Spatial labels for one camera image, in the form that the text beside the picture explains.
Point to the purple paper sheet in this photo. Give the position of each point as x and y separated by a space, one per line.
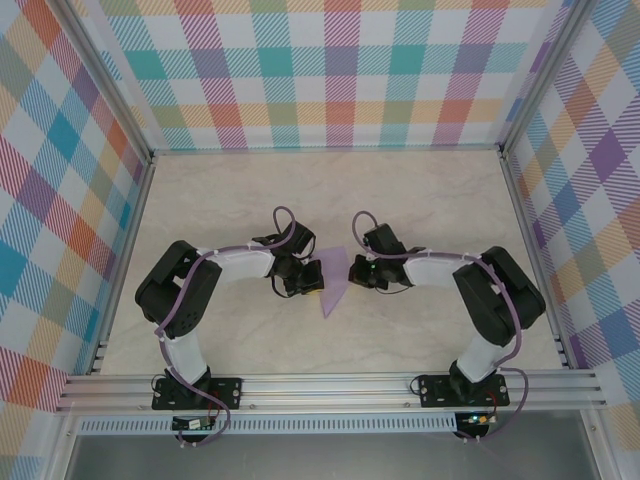
334 280

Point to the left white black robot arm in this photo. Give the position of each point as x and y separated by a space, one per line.
187 350

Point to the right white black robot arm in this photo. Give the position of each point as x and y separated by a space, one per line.
500 310

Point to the grey metal shelf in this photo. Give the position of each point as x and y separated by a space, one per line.
325 460

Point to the long aluminium mounting rail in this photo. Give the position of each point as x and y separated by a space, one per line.
325 395

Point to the thin table end rail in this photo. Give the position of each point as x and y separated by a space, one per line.
325 148

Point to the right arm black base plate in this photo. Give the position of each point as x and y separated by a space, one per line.
435 392

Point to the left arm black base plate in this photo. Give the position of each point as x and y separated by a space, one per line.
225 392

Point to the aluminium table side rail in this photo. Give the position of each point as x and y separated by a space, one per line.
132 225
522 220

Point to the aluminium frame post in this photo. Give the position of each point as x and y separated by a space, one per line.
545 80
107 85

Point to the aluminium frame leg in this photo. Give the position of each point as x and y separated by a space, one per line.
59 450
592 450

